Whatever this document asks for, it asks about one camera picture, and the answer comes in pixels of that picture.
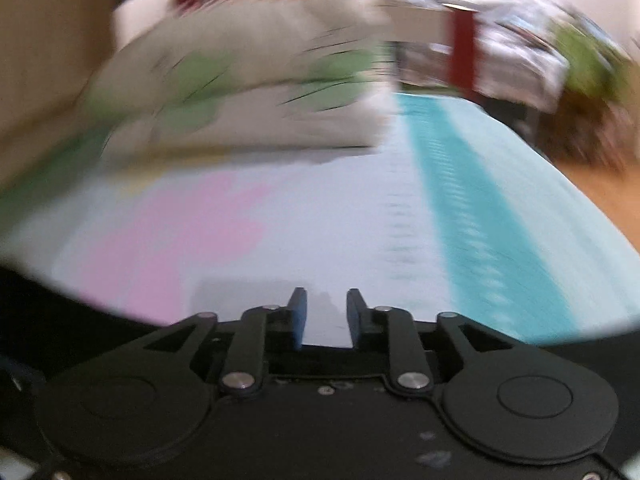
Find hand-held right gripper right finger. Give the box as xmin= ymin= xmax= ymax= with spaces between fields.
xmin=346 ymin=288 xmax=517 ymax=394

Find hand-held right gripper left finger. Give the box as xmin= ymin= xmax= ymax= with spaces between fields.
xmin=144 ymin=287 xmax=307 ymax=397

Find black pants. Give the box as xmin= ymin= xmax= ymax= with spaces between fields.
xmin=0 ymin=260 xmax=640 ymax=391

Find floral pastel bed sheet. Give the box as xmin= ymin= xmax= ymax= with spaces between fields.
xmin=0 ymin=90 xmax=640 ymax=348

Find leaf print pillow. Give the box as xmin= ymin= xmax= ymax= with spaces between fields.
xmin=112 ymin=0 xmax=396 ymax=91
xmin=87 ymin=50 xmax=398 ymax=153

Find green printed cloth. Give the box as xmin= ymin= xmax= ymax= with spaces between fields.
xmin=547 ymin=7 xmax=633 ymax=111

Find light wooden bed headboard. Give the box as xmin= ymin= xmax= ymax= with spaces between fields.
xmin=0 ymin=0 xmax=121 ymax=191

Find red post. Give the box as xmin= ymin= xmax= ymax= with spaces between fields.
xmin=449 ymin=9 xmax=478 ymax=98

